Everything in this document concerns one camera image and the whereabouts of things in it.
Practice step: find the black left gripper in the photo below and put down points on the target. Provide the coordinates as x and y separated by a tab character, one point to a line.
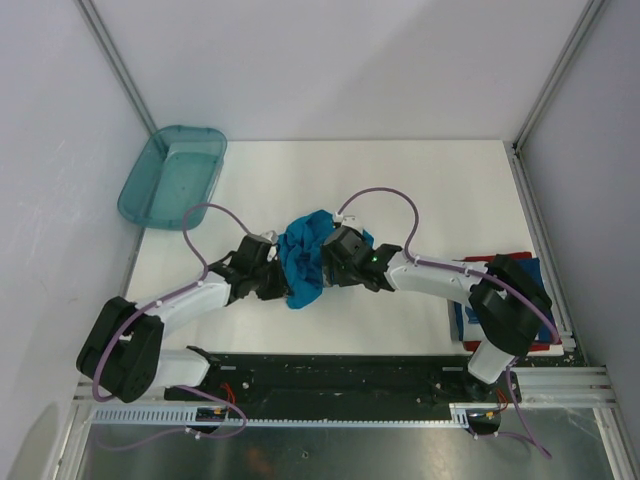
280	287

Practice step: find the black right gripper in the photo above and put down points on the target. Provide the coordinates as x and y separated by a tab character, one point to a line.
327	260

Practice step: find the bright blue t-shirt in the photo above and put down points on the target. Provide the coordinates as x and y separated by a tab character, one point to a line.
299	248

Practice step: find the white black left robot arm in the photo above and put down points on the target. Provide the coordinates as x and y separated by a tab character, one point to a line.
124	353

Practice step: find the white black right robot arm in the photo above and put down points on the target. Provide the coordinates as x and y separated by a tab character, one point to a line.
510	306

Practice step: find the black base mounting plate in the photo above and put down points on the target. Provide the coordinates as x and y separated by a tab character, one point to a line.
441	378

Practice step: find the teal translucent plastic bin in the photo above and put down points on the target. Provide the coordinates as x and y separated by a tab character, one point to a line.
177	169

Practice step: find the folded red t-shirt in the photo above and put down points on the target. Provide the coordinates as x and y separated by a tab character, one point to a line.
535	345

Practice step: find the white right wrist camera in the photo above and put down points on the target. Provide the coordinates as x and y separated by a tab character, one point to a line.
342	219

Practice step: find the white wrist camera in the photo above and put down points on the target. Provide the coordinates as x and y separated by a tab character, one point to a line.
342	219
272	238

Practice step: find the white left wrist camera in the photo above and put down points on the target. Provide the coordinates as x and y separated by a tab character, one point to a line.
272	238

